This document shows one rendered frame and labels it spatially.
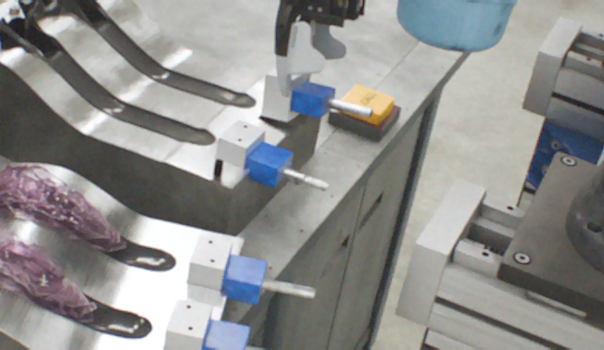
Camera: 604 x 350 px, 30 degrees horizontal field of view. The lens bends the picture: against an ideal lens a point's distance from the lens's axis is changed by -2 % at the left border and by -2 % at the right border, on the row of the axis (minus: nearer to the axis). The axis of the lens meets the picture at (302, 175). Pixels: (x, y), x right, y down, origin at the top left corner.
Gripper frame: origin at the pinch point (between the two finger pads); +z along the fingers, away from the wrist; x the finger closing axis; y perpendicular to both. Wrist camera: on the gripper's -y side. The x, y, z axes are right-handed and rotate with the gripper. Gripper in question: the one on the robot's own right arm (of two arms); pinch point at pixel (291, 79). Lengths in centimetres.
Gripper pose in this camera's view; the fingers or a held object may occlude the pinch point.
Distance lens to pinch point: 138.2
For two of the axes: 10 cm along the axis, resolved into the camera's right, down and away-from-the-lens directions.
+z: -0.9, 9.2, 3.9
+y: 9.1, 2.3, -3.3
